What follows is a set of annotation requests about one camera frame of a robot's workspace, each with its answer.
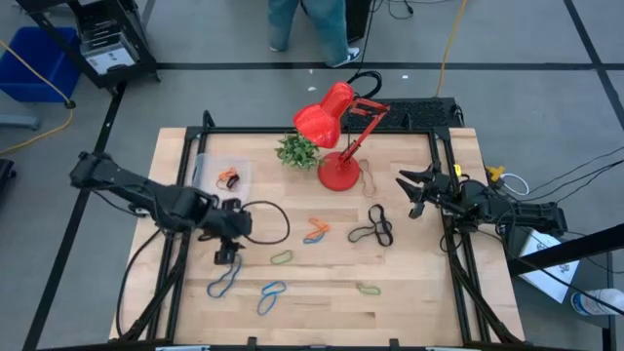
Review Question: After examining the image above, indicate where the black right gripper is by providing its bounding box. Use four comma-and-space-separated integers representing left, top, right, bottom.
395, 165, 470, 220

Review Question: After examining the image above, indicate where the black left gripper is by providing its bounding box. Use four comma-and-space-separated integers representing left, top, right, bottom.
197, 196, 254, 267

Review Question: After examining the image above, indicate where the thin black rubber band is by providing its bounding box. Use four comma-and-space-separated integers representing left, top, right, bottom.
240, 200, 292, 246

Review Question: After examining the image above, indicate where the tan rubber band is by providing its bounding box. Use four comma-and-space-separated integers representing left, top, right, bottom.
358, 158, 379, 199

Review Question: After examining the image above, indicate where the long blue rubber band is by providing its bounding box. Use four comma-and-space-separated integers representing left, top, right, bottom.
206, 253, 244, 299

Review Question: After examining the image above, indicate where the orange rubber band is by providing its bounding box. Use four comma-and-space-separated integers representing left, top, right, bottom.
216, 166, 241, 185
305, 216, 332, 241

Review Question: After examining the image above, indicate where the clear plastic bin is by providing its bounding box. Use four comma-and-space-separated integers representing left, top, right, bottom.
191, 152, 254, 201

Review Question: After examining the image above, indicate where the blue floor bin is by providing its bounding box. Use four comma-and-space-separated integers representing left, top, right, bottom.
0, 25, 83, 104

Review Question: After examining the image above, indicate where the black perforated mat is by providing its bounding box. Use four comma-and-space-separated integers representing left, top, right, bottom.
340, 96, 465, 131

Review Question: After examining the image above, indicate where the yellow connector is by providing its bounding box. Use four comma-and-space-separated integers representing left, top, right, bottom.
485, 165, 507, 185

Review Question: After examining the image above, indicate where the green plant in white pot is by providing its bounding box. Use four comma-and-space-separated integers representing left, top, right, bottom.
274, 132, 323, 171

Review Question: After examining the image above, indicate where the red desk lamp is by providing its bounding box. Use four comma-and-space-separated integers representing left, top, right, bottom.
292, 80, 391, 192

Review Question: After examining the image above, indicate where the white cardboard box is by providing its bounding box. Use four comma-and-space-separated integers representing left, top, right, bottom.
516, 227, 582, 305

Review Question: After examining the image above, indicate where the black diagonal strut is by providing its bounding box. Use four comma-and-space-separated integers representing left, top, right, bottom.
506, 222, 624, 278

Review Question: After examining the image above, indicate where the person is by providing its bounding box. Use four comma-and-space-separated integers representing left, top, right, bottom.
266, 0, 363, 69

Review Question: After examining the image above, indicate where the white plastic bottle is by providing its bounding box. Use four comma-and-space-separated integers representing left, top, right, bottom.
569, 287, 624, 318

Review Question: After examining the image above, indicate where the white labelled box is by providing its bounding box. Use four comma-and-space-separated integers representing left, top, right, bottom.
79, 28, 140, 76

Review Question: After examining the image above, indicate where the black metal cart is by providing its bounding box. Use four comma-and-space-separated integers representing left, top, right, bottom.
14, 0, 162, 92

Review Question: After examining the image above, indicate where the black table frame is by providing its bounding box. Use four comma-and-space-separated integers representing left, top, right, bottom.
109, 109, 526, 351

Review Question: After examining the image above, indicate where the white cable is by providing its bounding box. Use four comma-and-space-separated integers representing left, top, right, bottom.
500, 172, 530, 197

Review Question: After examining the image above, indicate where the black lamp cord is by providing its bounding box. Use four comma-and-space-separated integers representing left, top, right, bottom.
346, 69, 384, 101

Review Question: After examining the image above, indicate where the yellow hanging cable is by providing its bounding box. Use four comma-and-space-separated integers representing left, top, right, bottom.
434, 0, 470, 98

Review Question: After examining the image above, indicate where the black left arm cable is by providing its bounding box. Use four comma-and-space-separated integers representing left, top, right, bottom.
115, 226, 165, 338

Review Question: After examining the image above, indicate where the yellow floor cable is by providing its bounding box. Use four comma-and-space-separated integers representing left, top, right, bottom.
0, 38, 77, 156

